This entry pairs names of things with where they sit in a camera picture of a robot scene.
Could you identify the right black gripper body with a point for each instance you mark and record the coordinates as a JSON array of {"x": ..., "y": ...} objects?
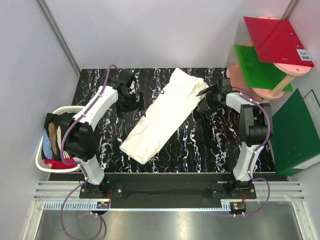
[{"x": 211, "y": 100}]

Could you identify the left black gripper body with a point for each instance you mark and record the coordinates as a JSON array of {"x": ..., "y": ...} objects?
[{"x": 129, "y": 103}]

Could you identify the white daisy t-shirt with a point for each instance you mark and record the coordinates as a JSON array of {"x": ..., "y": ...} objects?
[{"x": 164, "y": 116}]

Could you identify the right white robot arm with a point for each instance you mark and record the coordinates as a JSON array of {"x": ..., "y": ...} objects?
[{"x": 255, "y": 128}]

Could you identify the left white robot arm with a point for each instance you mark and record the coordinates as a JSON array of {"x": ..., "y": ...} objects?
[{"x": 79, "y": 139}]

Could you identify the black marble table mat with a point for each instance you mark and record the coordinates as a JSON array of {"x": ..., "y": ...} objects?
[{"x": 206, "y": 142}]

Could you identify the light green plastic folder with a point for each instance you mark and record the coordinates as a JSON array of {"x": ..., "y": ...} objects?
[{"x": 256, "y": 74}]

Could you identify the pink wooden shelf stand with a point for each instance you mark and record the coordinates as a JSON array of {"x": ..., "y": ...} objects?
[{"x": 264, "y": 95}]

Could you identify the black printed t-shirt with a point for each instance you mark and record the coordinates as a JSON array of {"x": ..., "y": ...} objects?
[{"x": 52, "y": 135}]

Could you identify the red plastic folder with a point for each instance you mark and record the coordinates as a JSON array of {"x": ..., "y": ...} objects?
[{"x": 275, "y": 41}]

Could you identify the red t-shirt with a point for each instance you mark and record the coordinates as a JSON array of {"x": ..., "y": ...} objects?
[{"x": 60, "y": 165}]

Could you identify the white perforated laundry basket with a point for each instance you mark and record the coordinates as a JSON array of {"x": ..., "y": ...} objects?
[{"x": 39, "y": 160}]

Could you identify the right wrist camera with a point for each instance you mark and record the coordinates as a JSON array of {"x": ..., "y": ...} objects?
[{"x": 224, "y": 85}]

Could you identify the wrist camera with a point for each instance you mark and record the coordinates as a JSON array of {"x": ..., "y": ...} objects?
[
  {"x": 129, "y": 80},
  {"x": 224, "y": 85}
]

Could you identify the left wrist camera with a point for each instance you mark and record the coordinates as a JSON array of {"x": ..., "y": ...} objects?
[{"x": 129, "y": 80}]

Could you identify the dark green ring binder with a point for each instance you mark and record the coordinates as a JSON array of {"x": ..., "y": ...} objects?
[{"x": 295, "y": 139}]

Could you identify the aluminium frame rail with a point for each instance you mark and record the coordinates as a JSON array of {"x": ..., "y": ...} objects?
[{"x": 280, "y": 191}]

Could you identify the grey slotted cable duct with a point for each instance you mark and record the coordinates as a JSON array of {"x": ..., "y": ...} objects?
[{"x": 77, "y": 205}]

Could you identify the corner aluminium post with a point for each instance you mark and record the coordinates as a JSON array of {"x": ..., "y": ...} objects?
[{"x": 58, "y": 35}]

